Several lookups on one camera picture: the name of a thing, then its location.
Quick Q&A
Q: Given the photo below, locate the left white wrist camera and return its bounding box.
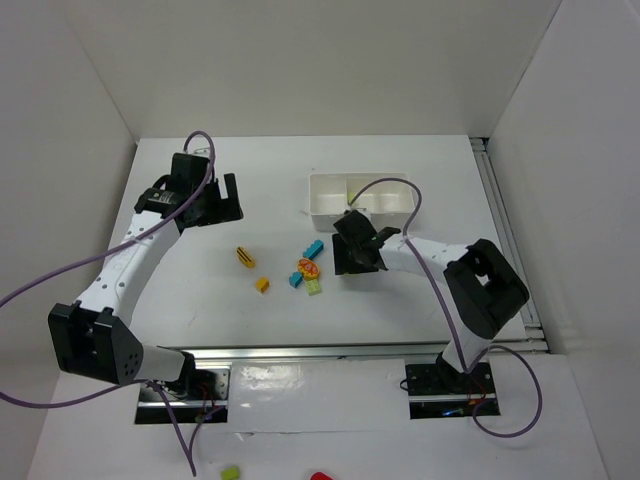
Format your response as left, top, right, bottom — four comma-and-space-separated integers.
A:
183, 147, 216, 160

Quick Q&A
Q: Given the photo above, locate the small orange lego brick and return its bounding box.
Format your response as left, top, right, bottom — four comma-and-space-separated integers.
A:
255, 277, 270, 294

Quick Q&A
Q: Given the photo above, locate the small teal lego brick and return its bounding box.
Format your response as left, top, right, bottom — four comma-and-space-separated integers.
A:
288, 272, 304, 289

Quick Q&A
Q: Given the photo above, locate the teal long lego brick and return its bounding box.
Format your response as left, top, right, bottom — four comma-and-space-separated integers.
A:
302, 239, 324, 260

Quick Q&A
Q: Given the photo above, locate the aluminium rail front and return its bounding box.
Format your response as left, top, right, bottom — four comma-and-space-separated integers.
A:
154, 339, 546, 363

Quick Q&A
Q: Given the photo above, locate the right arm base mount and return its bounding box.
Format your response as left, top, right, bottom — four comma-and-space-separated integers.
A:
399, 355, 500, 420

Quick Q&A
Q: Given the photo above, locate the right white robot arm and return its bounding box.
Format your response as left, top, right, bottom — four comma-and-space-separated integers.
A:
332, 210, 530, 374

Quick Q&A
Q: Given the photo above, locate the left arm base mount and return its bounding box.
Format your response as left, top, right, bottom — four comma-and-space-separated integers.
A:
134, 365, 231, 425

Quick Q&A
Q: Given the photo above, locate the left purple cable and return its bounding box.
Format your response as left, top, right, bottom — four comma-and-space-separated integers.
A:
0, 130, 217, 477

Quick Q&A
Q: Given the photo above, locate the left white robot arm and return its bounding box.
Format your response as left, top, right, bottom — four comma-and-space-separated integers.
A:
48, 153, 243, 395

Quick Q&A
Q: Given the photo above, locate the yellow striped bee lego brick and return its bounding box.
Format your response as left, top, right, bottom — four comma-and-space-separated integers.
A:
236, 246, 256, 269

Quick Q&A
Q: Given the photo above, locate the red object foreground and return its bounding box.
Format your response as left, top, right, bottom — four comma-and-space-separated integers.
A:
310, 471, 334, 480

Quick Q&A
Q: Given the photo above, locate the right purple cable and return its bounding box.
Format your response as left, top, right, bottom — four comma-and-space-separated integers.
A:
347, 178, 544, 439

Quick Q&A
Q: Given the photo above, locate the white three-compartment tray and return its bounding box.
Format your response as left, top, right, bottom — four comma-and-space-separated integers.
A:
309, 173, 415, 232

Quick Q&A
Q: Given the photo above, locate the lime green lego brick bottom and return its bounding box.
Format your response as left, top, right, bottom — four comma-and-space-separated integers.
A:
305, 279, 322, 296

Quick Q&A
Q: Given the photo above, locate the purple cable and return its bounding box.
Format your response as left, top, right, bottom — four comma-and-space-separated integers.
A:
347, 178, 544, 439
0, 130, 217, 477

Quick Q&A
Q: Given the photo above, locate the green lego brick foreground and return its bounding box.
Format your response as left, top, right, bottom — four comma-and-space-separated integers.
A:
220, 465, 241, 480

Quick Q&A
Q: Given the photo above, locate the orange butterfly lego brick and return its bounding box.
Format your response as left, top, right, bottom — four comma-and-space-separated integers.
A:
297, 258, 321, 280

